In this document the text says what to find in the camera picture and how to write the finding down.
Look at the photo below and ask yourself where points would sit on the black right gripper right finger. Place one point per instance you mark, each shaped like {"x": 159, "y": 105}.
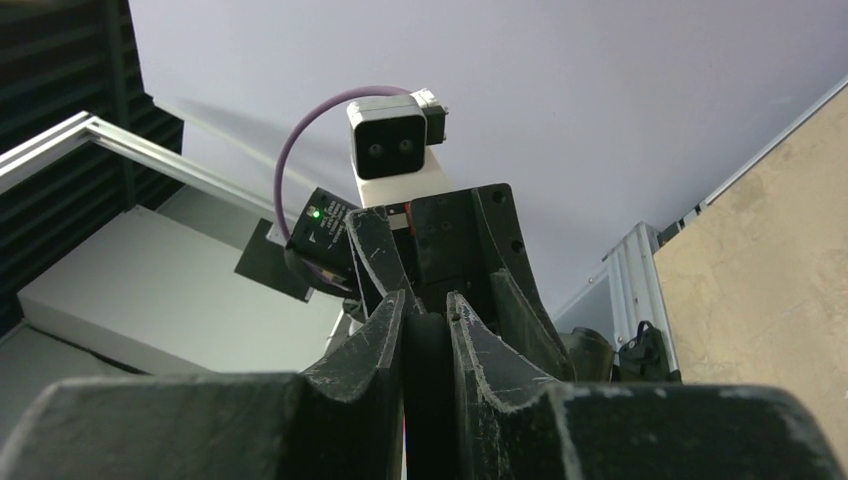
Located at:
{"x": 517, "y": 422}

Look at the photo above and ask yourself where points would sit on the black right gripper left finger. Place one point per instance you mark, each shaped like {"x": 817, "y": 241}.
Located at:
{"x": 341, "y": 418}

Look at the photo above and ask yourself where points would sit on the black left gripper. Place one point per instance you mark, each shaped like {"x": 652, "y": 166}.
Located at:
{"x": 469, "y": 241}

